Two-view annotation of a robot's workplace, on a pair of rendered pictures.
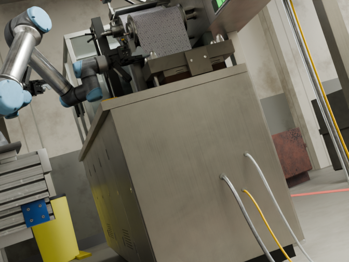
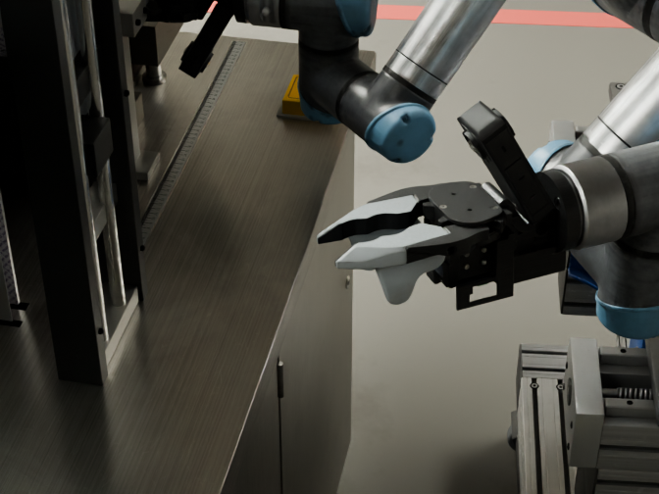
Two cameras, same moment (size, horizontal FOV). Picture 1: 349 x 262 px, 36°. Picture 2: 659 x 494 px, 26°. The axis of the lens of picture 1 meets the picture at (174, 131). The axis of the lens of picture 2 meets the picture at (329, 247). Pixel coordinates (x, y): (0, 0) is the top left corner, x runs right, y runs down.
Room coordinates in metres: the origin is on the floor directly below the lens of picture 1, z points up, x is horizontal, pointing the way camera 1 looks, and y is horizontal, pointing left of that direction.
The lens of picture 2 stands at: (3.78, 0.97, 1.94)
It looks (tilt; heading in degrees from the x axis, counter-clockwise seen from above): 38 degrees down; 206
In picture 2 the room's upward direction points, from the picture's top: straight up
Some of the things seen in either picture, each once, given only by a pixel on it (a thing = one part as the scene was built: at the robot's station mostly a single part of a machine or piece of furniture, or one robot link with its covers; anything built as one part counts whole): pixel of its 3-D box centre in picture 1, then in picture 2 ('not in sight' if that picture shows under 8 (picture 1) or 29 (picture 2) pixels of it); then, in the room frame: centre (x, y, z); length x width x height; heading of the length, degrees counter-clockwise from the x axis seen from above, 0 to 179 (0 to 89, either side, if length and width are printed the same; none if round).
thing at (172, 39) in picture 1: (166, 47); not in sight; (2.48, -0.08, 1.11); 0.23 x 0.01 x 0.18; 104
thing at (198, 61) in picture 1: (198, 61); not in sight; (2.29, -0.19, 0.96); 0.10 x 0.03 x 0.11; 104
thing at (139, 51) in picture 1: (141, 52); not in sight; (2.43, 0.04, 1.12); 0.09 x 0.03 x 0.06; 103
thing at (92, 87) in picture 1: (89, 90); (335, 79); (2.40, 0.31, 1.01); 0.11 x 0.08 x 0.11; 59
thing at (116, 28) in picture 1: (117, 30); not in sight; (2.75, 0.13, 1.33); 0.06 x 0.06 x 0.06; 14
